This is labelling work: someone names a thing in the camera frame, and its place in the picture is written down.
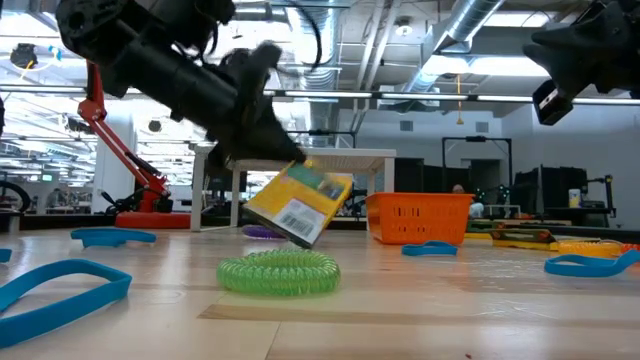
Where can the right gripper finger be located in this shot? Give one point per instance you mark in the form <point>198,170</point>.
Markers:
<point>560,50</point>

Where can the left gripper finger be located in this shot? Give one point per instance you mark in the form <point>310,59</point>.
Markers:
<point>265,150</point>

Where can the yellow crayon box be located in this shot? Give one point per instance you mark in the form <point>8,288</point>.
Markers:
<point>300,200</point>
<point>520,236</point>
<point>477,227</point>

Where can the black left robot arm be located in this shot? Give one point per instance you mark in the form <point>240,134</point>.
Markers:
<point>150,55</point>

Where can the red desk lamp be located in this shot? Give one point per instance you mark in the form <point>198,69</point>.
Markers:
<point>150,220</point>

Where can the white perforated metal riser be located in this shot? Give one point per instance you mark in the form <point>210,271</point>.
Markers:
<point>360,157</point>

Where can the black monitor block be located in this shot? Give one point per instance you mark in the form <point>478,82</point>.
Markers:
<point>550,190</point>

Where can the long ceiling light bar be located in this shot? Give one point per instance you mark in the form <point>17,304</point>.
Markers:
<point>425,96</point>

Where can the white wipes container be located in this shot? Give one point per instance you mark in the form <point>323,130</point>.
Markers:
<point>575,199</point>

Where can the orange plastic basket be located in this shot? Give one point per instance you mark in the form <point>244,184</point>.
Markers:
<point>420,220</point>

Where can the person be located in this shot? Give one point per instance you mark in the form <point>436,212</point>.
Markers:
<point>457,189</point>

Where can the black hoop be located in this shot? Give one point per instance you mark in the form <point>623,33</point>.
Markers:
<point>25,197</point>

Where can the silver ribbed ceiling duct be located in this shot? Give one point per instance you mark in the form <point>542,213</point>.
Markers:
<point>470,20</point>
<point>325,120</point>

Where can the black gantry frame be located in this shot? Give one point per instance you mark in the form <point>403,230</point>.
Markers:
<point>475,138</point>

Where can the black ceiling camera pod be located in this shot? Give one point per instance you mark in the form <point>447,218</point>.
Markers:
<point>23,55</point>

